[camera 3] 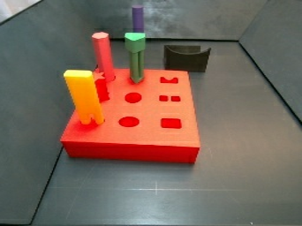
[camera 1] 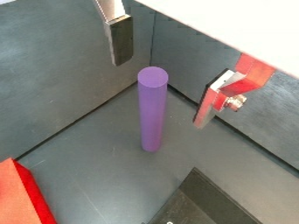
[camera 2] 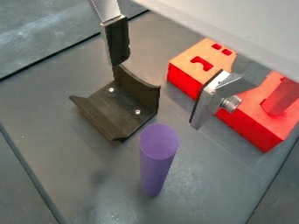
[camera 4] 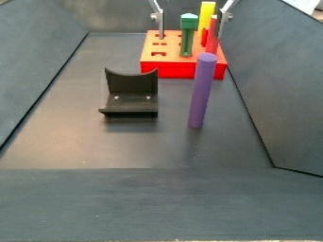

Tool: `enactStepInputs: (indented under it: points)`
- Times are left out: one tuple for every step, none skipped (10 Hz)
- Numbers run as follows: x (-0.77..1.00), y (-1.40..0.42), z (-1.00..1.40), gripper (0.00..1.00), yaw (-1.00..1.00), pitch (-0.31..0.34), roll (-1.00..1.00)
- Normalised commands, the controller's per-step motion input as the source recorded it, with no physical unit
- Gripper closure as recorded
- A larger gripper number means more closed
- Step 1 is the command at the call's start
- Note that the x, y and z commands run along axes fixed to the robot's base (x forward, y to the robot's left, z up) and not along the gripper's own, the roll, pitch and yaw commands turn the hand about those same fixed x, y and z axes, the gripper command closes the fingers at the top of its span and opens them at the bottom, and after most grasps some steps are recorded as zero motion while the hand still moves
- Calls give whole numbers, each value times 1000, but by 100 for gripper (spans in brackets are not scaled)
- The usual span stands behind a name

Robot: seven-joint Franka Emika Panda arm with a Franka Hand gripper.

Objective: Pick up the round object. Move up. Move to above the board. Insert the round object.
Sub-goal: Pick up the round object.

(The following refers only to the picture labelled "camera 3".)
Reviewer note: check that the green triangular peg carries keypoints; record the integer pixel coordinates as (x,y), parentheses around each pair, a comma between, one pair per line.
(135,46)

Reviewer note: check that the purple round peg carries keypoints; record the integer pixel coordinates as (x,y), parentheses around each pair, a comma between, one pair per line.
(137,18)

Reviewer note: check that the pink hexagonal peg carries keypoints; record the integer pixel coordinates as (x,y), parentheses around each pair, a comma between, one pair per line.
(104,62)

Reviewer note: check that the yellow slotted peg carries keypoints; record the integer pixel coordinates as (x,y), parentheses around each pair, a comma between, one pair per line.
(81,87)

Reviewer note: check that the red star peg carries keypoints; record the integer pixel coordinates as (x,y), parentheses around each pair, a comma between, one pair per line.
(100,86)

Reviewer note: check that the red peg board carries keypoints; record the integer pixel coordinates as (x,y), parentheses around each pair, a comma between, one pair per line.
(149,121)

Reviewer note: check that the black curved holder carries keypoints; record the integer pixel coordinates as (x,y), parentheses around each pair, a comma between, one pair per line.
(185,58)

